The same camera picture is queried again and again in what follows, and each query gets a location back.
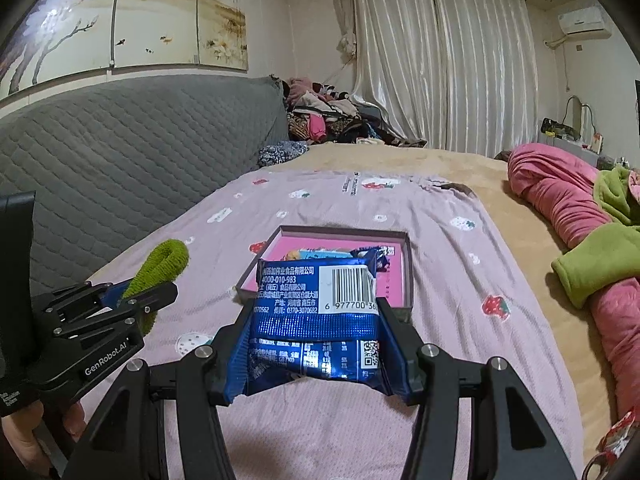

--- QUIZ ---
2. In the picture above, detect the green fuzzy scrunchie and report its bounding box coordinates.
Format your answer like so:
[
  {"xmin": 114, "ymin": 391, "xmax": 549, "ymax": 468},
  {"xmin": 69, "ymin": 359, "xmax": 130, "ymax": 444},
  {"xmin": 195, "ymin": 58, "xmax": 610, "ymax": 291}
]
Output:
[{"xmin": 122, "ymin": 240, "xmax": 190, "ymax": 337}]

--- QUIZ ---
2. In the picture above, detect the blue snack packet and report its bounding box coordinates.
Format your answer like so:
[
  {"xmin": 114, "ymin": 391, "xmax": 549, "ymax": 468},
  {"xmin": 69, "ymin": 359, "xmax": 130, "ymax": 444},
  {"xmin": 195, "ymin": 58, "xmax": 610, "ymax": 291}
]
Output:
[{"xmin": 243, "ymin": 254, "xmax": 389, "ymax": 396}]

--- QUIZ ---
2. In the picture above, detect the person's left hand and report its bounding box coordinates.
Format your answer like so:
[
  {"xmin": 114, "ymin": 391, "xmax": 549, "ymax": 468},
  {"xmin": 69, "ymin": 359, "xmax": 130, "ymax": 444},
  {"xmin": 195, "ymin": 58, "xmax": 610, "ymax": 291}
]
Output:
[{"xmin": 1, "ymin": 401, "xmax": 86, "ymax": 477}]

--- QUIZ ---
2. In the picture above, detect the grey quilted headboard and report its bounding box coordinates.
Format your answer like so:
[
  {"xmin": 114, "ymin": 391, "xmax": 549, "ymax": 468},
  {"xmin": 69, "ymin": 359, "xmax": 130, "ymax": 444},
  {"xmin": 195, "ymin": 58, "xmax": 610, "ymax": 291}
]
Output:
[{"xmin": 1, "ymin": 75, "xmax": 288, "ymax": 294}]

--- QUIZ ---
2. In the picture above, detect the pink strawberry print blanket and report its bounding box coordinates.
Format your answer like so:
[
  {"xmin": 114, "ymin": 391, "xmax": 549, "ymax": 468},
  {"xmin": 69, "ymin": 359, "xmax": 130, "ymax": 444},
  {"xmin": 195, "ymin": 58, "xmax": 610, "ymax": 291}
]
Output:
[{"xmin": 79, "ymin": 168, "xmax": 586, "ymax": 480}]

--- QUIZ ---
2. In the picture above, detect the green fleece garment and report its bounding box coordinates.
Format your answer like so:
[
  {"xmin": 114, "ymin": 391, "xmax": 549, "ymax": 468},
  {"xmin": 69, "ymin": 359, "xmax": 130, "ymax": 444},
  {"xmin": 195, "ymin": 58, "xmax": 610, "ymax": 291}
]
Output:
[{"xmin": 552, "ymin": 166, "xmax": 639, "ymax": 309}]

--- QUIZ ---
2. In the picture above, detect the grey shallow box tray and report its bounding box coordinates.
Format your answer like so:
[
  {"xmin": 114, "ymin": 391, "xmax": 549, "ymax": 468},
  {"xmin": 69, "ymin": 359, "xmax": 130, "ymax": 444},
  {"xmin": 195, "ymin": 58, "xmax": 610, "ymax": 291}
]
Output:
[{"xmin": 235, "ymin": 226, "xmax": 413, "ymax": 309}]

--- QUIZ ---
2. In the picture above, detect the tan bed sheet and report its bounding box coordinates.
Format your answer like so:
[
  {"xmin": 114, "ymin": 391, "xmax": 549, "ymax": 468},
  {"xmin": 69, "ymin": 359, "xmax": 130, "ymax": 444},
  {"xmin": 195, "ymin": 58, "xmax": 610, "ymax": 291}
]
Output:
[{"xmin": 273, "ymin": 144, "xmax": 617, "ymax": 460}]

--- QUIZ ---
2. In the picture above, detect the blue patterned cloth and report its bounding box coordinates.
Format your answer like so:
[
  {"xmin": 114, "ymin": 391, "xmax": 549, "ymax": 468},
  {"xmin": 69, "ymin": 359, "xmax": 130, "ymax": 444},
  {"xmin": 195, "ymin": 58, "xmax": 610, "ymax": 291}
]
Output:
[{"xmin": 257, "ymin": 140, "xmax": 309, "ymax": 167}]

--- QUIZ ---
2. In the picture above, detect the small blue candy packet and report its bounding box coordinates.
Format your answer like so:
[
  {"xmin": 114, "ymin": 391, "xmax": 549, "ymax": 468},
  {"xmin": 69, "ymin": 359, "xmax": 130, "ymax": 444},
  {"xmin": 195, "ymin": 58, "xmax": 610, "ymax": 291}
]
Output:
[{"xmin": 349, "ymin": 246, "xmax": 395, "ymax": 272}]

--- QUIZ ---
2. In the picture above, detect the pink quilt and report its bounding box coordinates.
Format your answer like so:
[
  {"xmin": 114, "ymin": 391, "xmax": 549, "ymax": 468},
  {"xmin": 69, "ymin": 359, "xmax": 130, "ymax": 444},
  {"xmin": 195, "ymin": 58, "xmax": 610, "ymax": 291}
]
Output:
[{"xmin": 508, "ymin": 143, "xmax": 639, "ymax": 416}]

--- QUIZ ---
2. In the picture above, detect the pile of clothes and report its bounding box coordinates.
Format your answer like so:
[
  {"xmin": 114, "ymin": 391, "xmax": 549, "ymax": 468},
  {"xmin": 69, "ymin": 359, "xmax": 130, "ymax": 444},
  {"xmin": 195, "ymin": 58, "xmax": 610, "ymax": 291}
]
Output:
[{"xmin": 278, "ymin": 77, "xmax": 426, "ymax": 148}]

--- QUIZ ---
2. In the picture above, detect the cluttered side desk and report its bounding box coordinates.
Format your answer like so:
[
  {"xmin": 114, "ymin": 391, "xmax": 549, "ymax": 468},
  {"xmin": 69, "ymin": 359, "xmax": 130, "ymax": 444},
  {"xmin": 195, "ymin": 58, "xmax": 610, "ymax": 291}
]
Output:
[{"xmin": 537, "ymin": 96, "xmax": 632, "ymax": 169}]

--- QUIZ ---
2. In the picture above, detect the black television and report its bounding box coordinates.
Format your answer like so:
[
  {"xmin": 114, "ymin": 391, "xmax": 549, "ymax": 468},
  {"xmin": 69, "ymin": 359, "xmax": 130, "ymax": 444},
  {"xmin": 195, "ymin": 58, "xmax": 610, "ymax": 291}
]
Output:
[{"xmin": 634, "ymin": 79, "xmax": 640, "ymax": 136}]

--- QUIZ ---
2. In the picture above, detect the white striped curtain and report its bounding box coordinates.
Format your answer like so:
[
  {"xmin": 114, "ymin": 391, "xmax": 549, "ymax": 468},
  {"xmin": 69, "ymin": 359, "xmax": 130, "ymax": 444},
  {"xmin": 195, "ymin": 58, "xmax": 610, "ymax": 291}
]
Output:
[{"xmin": 334, "ymin": 0, "xmax": 538, "ymax": 156}]

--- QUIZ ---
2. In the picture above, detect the white air conditioner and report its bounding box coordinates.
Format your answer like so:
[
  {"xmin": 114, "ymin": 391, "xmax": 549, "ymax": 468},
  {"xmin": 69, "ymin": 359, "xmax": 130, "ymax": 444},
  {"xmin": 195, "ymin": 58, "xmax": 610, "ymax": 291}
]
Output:
[{"xmin": 544, "ymin": 6, "xmax": 612, "ymax": 50}]

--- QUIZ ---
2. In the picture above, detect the flower wall painting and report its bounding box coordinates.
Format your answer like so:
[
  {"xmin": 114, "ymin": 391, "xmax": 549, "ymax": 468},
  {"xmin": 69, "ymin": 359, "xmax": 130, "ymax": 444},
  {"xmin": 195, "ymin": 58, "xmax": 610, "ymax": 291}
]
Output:
[{"xmin": 1, "ymin": 0, "xmax": 248, "ymax": 98}]

